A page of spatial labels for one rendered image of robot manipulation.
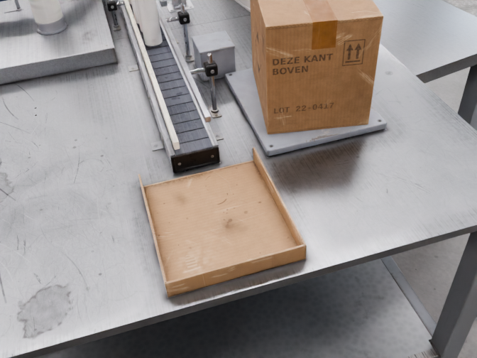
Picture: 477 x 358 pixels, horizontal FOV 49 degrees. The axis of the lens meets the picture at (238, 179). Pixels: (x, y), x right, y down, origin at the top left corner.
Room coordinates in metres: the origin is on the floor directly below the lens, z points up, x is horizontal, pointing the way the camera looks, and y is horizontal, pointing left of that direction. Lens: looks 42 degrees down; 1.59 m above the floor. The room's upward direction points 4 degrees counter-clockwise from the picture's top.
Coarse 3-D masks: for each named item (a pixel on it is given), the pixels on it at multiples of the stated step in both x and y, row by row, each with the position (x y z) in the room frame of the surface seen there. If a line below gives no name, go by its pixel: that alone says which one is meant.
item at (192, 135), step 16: (128, 16) 1.60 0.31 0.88; (160, 48) 1.37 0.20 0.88; (160, 64) 1.28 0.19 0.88; (176, 64) 1.27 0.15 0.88; (160, 80) 1.19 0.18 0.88; (176, 80) 1.19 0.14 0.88; (176, 96) 1.11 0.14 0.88; (176, 112) 1.04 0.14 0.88; (192, 112) 1.03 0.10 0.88; (176, 128) 0.98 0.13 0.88; (192, 128) 0.97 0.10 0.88; (192, 144) 0.91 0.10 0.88; (208, 144) 0.91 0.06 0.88
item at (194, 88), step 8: (160, 16) 1.40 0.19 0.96; (168, 32) 1.30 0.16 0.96; (176, 48) 1.20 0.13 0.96; (184, 64) 1.12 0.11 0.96; (184, 72) 1.10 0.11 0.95; (192, 80) 1.04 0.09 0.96; (192, 88) 1.01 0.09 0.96; (200, 96) 0.98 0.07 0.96; (200, 104) 0.94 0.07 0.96; (208, 112) 0.91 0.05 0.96; (208, 120) 0.90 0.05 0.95
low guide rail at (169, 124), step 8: (128, 8) 1.58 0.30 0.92; (136, 24) 1.46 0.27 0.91; (136, 32) 1.41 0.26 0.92; (144, 48) 1.30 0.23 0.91; (144, 56) 1.26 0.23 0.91; (152, 72) 1.17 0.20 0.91; (152, 80) 1.14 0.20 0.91; (160, 96) 1.06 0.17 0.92; (160, 104) 1.02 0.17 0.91; (168, 120) 0.96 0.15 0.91; (168, 128) 0.93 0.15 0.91; (176, 136) 0.90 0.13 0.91; (176, 144) 0.88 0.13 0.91
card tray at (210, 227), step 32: (256, 160) 0.87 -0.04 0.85; (160, 192) 0.81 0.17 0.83; (192, 192) 0.80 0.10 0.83; (224, 192) 0.80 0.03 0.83; (256, 192) 0.79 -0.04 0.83; (160, 224) 0.72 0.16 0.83; (192, 224) 0.71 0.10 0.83; (224, 224) 0.71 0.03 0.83; (256, 224) 0.70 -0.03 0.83; (288, 224) 0.68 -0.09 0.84; (160, 256) 0.64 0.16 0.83; (192, 256) 0.63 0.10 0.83; (224, 256) 0.62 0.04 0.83; (256, 256) 0.62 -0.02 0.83; (288, 256) 0.60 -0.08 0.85; (192, 288) 0.56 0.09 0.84
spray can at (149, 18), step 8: (144, 0) 1.37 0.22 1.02; (152, 0) 1.38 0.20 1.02; (144, 8) 1.37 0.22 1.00; (152, 8) 1.38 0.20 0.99; (144, 16) 1.38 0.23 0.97; (152, 16) 1.38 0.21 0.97; (144, 24) 1.38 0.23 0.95; (152, 24) 1.38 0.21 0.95; (144, 32) 1.38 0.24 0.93; (152, 32) 1.37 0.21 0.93; (160, 32) 1.40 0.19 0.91; (144, 40) 1.39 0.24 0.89; (152, 40) 1.37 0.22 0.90; (160, 40) 1.39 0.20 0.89
